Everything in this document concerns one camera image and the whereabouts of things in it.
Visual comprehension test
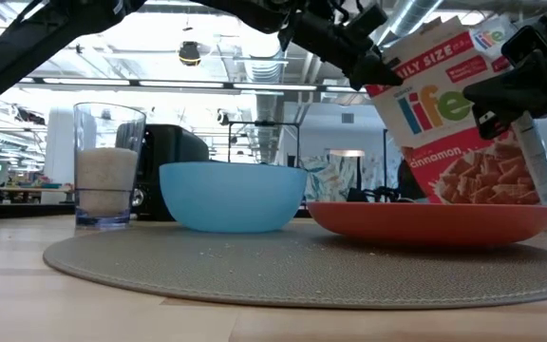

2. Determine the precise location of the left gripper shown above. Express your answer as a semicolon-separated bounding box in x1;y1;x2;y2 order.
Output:
277;9;404;91

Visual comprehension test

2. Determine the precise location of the Life cinnamon cereal box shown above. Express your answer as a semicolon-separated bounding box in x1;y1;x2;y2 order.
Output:
366;13;547;213

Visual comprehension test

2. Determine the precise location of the white lamp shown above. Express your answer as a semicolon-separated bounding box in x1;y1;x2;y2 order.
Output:
329;148;366;191

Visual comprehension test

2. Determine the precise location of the floral patterned panel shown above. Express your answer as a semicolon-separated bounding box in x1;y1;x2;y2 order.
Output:
301;154;384;203

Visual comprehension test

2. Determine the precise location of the red plate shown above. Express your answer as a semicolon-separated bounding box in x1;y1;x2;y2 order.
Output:
306;200;547;248

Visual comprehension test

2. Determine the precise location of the blue bowl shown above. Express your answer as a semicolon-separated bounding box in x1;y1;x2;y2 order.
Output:
158;161;309;235

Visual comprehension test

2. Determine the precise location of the black toaster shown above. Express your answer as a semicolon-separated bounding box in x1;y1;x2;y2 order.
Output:
115;123;211;222

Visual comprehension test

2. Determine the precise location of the grey round placemat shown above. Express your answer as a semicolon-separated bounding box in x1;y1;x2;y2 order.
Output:
42;220;547;311

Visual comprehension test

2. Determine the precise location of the clear glass with white filling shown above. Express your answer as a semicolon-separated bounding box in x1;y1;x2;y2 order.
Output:
72;102;147;231

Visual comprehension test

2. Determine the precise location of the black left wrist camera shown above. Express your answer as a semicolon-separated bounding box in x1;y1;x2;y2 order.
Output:
334;3;391;42

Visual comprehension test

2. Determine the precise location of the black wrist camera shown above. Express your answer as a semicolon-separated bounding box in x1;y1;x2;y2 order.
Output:
334;3;391;42
500;23;547;67

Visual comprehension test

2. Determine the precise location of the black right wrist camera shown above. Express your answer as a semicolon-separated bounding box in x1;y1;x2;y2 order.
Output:
500;23;547;67

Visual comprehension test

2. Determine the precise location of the silver ventilation duct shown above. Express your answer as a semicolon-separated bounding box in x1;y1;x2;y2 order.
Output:
243;51;285;163

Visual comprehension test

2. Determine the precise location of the black metal frame stand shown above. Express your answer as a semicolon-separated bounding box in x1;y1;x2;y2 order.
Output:
227;120;302;168

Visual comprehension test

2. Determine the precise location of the black ceiling camera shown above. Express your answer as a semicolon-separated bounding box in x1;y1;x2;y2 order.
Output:
178;40;202;67

